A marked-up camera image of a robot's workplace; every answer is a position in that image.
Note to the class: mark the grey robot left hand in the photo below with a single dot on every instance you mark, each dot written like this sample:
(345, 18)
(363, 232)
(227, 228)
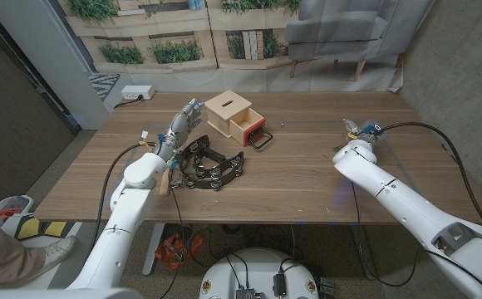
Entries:
(179, 126)

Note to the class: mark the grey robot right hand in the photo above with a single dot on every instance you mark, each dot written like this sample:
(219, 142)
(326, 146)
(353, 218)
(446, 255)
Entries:
(365, 132)

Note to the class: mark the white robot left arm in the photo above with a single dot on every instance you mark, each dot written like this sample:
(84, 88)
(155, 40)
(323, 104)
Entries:
(120, 232)

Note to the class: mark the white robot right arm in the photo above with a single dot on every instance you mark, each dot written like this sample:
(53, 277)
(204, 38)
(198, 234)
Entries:
(407, 203)

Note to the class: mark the black half-moon tambourine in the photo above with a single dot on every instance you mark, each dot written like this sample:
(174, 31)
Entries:
(224, 176)

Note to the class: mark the wooden drawer with red front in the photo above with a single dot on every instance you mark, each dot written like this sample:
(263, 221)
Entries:
(254, 129)

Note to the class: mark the wooden box with slot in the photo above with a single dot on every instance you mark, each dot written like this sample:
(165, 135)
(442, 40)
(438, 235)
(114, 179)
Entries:
(224, 114)

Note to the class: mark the white power strip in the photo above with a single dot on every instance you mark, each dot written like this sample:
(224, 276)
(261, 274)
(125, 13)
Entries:
(137, 92)

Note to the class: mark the printed room backdrop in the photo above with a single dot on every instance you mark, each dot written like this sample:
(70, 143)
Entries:
(245, 74)

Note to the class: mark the metal table leg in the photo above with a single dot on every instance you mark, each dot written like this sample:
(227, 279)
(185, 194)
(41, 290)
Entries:
(363, 253)
(153, 249)

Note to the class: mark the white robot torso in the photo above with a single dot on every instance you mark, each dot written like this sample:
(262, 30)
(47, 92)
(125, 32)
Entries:
(257, 266)

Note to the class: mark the white sneaker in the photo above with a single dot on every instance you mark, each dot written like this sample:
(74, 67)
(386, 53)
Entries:
(56, 251)

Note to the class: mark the black adapter on torso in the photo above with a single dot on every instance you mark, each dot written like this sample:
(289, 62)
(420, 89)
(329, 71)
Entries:
(279, 285)

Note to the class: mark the white bin with orange contents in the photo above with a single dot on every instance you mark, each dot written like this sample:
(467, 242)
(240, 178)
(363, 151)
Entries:
(10, 205)

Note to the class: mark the person's leg in beige trousers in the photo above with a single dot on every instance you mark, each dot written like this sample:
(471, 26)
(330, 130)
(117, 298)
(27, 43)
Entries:
(0, 253)

